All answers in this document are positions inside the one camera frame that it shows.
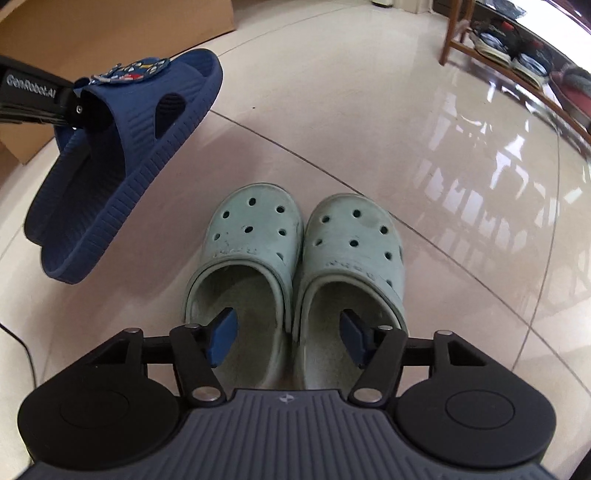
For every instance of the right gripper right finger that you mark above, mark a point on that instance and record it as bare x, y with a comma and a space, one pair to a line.
378, 352

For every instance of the blue cartoon slipper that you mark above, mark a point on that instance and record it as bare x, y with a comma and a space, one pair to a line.
137, 116

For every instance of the brown cardboard box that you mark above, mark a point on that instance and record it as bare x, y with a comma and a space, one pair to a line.
72, 39

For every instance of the brown wooden shoe rack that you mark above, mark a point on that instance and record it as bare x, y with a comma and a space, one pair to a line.
459, 25

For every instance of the mint green clog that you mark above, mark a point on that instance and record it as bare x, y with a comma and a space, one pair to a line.
247, 262
353, 258

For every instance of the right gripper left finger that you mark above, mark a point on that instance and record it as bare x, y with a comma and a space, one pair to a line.
197, 350

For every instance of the black Balala sport sandal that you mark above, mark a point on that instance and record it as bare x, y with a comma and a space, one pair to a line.
533, 62

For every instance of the left pink furry boot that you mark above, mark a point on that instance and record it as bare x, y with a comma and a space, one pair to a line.
571, 85

